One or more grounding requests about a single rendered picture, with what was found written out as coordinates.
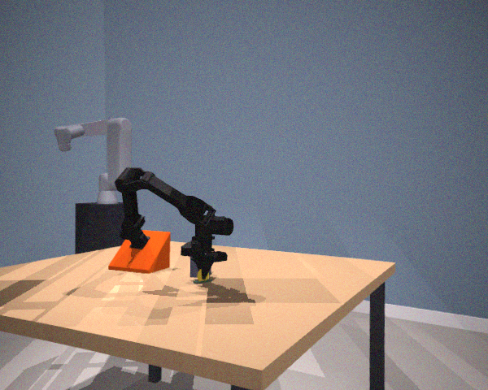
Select gold coin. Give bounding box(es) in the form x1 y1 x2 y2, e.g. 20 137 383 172
198 268 209 281

